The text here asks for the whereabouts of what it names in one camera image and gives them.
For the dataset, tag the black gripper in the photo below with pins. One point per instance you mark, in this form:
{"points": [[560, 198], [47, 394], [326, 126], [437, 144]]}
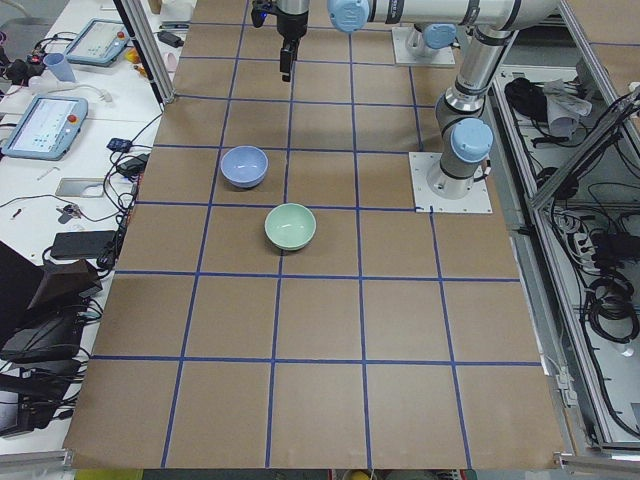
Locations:
{"points": [[291, 26]]}

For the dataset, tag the green ceramic bowl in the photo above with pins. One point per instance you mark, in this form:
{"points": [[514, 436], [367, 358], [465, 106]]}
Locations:
{"points": [[290, 226]]}

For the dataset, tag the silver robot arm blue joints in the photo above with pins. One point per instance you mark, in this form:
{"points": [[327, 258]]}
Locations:
{"points": [[467, 139]]}

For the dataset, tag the blue ceramic bowl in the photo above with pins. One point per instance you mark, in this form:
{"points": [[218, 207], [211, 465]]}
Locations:
{"points": [[244, 166]]}

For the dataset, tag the far teach pendant tablet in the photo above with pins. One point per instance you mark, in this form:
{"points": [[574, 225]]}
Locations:
{"points": [[99, 43]]}

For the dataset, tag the teach pendant tablet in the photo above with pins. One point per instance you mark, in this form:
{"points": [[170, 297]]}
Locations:
{"points": [[99, 43], [47, 129]]}

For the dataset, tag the small blue device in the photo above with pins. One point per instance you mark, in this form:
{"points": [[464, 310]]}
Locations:
{"points": [[119, 145]]}

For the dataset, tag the light blue plastic cup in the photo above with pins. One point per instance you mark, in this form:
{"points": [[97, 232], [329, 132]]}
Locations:
{"points": [[59, 66]]}

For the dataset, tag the near teach pendant tablet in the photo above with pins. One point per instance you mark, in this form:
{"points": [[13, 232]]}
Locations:
{"points": [[47, 129]]}

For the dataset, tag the silver metal plate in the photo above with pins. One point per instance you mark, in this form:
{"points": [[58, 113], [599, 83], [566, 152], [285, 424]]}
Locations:
{"points": [[80, 188]]}

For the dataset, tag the crumpled grey cloth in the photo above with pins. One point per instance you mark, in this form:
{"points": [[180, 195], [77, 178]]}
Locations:
{"points": [[564, 110]]}

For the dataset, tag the white power strip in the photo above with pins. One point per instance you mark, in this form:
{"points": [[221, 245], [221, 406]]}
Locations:
{"points": [[583, 249]]}

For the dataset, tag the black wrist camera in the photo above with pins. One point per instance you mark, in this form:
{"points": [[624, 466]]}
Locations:
{"points": [[261, 9]]}

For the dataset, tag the aluminium frame post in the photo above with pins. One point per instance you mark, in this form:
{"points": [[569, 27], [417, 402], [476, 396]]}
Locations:
{"points": [[135, 20]]}

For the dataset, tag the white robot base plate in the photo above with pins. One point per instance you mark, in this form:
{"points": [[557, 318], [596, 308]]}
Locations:
{"points": [[435, 192]]}

